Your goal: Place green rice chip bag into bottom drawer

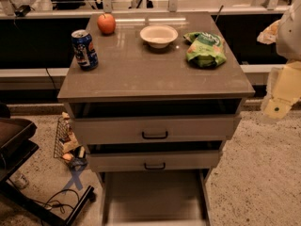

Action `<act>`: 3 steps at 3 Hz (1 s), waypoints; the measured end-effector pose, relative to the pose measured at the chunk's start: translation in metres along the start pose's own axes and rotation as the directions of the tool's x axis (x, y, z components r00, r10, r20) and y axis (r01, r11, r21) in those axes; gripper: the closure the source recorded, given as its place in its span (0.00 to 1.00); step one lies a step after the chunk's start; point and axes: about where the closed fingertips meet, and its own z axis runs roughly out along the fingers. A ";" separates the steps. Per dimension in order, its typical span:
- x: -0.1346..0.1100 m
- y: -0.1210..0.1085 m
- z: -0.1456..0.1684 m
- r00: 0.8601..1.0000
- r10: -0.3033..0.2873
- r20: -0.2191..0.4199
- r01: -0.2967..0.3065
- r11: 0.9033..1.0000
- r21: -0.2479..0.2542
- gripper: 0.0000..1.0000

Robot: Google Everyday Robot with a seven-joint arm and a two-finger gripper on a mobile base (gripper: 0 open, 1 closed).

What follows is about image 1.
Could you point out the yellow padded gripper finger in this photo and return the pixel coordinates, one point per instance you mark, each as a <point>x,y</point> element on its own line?
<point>283,90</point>

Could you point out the green rice chip bag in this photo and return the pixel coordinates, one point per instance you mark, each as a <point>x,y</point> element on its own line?
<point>206,49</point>

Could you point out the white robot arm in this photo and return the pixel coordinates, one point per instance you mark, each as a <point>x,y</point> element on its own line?
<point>285,33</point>

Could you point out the top drawer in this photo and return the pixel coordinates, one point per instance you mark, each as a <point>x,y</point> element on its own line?
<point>154,129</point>

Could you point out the grey drawer cabinet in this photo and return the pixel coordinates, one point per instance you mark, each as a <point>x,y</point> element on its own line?
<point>133,80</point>

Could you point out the middle drawer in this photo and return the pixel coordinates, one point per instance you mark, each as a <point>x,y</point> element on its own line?
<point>189,160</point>

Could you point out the open bottom drawer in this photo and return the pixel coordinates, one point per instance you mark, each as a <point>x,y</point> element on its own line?
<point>155,198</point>

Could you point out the white bowl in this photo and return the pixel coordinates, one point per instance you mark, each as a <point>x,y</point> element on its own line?
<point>158,36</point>

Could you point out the red apple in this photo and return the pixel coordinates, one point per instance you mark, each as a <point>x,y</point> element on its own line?
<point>106,23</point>

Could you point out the blue pepsi can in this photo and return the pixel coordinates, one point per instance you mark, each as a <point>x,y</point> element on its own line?
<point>84,51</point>

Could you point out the black cart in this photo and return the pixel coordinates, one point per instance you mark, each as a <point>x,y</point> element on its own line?
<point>15,148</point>

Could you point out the wire basket with snacks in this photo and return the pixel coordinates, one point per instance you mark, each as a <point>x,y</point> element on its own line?
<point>67,148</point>

